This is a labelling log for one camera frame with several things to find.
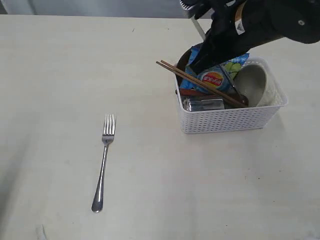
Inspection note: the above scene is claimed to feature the silver metal table knife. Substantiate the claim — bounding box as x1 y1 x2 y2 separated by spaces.
218 64 244 101

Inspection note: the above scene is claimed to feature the dark brown round plate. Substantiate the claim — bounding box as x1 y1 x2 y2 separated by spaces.
175 43 202 90

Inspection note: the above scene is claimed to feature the brown wooden chopstick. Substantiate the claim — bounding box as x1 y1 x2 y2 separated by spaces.
156 61 245 108
160 59 248 106

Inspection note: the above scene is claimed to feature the silver foil packet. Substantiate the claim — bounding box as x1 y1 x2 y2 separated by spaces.
182 97 225 112

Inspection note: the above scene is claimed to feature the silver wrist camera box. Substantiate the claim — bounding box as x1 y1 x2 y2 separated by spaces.
179 0 196 11

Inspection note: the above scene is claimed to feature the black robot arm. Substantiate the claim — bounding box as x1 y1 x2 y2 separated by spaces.
186 0 320 75

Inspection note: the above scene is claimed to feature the white perforated plastic basket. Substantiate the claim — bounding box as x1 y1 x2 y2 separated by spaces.
176 57 288 134

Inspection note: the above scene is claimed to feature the pale green ceramic bowl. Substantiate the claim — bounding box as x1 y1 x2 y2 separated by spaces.
233 62 276 107

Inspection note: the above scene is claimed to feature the silver metal fork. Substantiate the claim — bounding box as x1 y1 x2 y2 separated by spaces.
91 114 116 213

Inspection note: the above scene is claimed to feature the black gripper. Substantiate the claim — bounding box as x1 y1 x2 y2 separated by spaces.
187 0 280 75

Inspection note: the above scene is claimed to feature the blue potato chips bag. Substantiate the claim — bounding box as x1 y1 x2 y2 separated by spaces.
183 44 250 94

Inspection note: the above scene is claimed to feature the dark brown wooden spoon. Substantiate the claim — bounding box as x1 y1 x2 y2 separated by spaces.
178 87 250 108

